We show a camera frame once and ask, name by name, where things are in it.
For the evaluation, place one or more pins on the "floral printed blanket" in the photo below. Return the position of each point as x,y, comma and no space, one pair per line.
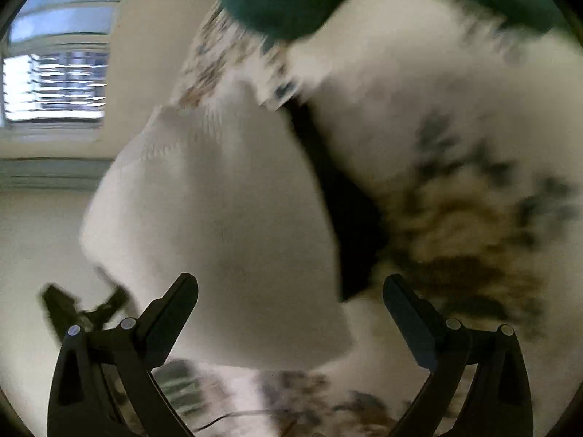
410,100

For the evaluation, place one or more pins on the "grey wall ledge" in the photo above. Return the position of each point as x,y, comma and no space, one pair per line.
45,173

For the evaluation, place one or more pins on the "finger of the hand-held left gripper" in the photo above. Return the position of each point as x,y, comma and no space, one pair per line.
111,305
59,305

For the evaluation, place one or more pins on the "window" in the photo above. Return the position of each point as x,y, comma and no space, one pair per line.
59,77

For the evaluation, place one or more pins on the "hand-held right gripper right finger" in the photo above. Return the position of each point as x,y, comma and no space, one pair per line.
405,314

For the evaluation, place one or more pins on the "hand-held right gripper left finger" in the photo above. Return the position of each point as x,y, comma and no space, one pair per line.
177,309

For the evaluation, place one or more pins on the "white knit sweater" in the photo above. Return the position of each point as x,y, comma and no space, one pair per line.
218,214

